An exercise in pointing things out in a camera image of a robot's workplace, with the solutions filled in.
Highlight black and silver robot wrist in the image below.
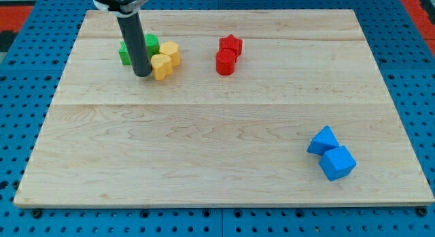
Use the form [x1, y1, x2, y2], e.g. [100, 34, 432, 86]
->
[93, 0, 149, 14]

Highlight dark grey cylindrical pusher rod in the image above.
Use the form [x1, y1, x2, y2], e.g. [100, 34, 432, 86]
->
[117, 13, 152, 77]

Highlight green star block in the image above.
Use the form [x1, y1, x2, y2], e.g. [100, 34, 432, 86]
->
[118, 41, 131, 66]

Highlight yellow hexagon block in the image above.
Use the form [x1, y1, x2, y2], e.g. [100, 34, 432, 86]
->
[159, 41, 181, 67]

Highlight red star block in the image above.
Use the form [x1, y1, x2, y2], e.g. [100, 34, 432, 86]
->
[219, 34, 243, 57]

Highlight green cylinder block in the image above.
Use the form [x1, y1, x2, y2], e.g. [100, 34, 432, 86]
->
[144, 33, 160, 58]

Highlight yellow heart block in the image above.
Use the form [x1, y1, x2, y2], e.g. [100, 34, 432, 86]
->
[151, 54, 173, 81]

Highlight red cylinder block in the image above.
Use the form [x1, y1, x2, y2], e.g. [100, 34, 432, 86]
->
[215, 49, 236, 75]

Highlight light wooden board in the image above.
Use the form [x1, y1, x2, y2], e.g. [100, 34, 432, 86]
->
[14, 10, 434, 208]

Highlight blue triangle block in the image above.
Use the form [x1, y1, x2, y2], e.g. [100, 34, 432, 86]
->
[307, 126, 340, 156]

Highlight blue cube block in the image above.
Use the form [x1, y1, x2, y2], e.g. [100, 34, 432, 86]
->
[319, 146, 357, 181]

